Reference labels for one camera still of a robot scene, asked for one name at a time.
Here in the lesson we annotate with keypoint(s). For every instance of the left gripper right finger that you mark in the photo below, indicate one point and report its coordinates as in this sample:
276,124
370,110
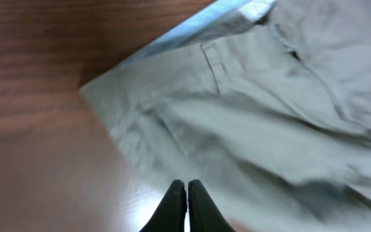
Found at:
204,216

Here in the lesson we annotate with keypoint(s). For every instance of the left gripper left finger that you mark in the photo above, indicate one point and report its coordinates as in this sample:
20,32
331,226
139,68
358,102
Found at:
169,215

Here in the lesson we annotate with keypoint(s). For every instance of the khaki beige shorts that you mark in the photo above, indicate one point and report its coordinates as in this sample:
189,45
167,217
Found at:
270,107

